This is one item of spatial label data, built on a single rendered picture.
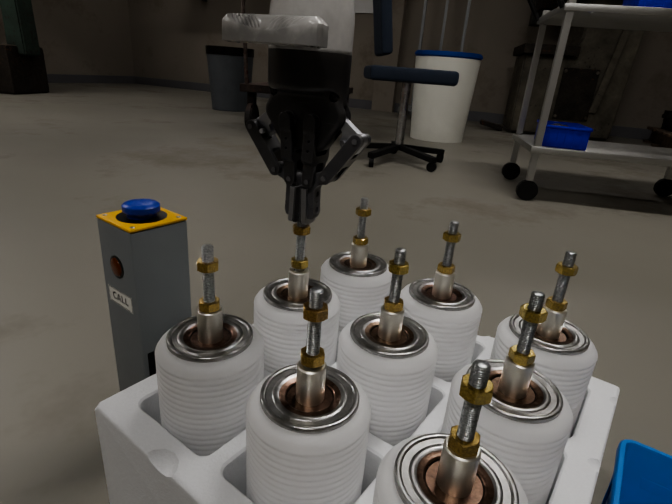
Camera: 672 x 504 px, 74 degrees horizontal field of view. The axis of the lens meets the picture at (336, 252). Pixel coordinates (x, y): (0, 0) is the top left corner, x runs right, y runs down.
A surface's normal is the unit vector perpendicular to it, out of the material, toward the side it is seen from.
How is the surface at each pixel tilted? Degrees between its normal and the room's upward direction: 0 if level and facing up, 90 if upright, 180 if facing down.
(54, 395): 0
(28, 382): 0
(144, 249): 90
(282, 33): 90
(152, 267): 90
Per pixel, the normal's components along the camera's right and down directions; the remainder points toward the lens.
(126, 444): -0.60, 0.26
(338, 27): 0.65, 0.33
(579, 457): 0.07, -0.92
